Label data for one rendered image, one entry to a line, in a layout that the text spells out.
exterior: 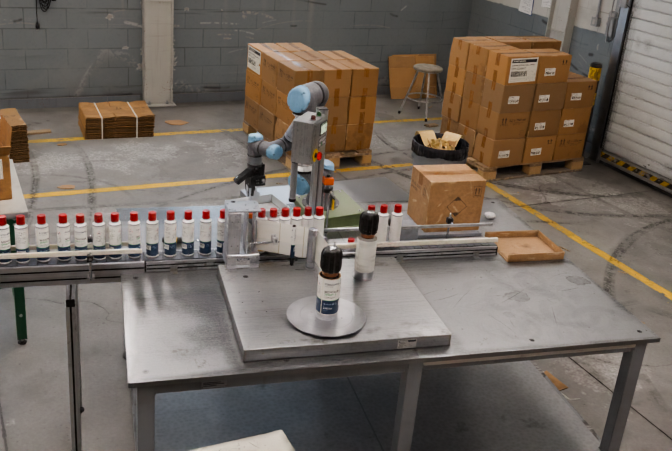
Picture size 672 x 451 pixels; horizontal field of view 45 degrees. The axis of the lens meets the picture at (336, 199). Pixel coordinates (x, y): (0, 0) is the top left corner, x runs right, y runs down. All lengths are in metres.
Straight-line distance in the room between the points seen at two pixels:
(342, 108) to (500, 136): 1.42
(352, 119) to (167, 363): 4.65
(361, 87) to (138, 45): 2.67
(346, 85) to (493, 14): 3.32
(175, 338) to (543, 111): 5.13
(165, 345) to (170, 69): 6.11
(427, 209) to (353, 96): 3.34
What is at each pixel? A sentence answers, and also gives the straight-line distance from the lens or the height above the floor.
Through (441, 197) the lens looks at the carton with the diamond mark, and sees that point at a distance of 4.03.
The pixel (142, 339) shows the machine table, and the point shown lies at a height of 0.83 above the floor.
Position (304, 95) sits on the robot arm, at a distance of 3.76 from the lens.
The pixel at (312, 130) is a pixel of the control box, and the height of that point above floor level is 1.44.
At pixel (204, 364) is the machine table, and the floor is 0.83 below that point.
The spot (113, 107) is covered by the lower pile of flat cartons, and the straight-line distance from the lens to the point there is 8.14.
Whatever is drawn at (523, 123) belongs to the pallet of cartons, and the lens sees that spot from 7.49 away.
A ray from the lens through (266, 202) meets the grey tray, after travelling 4.29.
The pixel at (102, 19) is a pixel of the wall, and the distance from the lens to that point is 8.73.
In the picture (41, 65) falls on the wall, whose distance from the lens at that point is 8.74.
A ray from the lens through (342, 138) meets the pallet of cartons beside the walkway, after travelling 7.32.
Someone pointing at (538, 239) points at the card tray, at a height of 0.83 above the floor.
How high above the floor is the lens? 2.47
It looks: 22 degrees down
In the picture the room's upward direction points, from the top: 5 degrees clockwise
